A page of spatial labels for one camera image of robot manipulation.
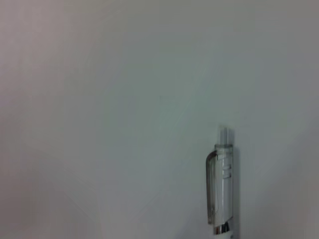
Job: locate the grey and white pen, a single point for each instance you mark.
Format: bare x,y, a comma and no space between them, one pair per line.
224,179

